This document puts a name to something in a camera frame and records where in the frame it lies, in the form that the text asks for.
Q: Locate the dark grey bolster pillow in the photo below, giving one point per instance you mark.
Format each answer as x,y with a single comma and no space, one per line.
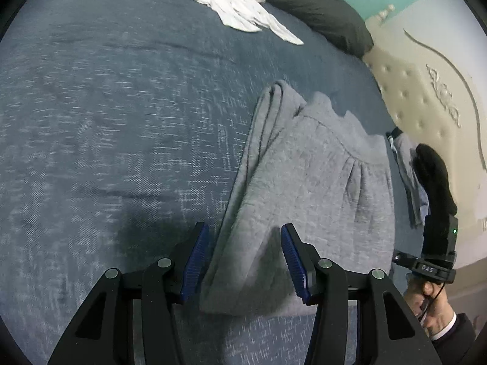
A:
323,11

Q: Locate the person's right hand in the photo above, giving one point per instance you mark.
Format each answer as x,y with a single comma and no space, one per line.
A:
433,308

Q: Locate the blue-grey bedspread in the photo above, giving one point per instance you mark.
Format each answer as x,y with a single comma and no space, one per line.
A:
114,121

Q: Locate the grey pants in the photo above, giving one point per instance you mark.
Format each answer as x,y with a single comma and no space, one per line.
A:
304,182

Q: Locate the beige tufted headboard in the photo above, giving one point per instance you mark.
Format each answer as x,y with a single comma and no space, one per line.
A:
437,83

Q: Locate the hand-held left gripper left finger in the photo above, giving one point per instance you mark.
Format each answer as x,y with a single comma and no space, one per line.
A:
196,262

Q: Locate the white garment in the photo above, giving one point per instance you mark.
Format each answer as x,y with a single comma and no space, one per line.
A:
239,3

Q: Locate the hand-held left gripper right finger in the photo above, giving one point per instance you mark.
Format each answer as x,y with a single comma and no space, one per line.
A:
295,266

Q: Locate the person's right forearm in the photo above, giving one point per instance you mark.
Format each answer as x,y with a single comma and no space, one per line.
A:
456,342

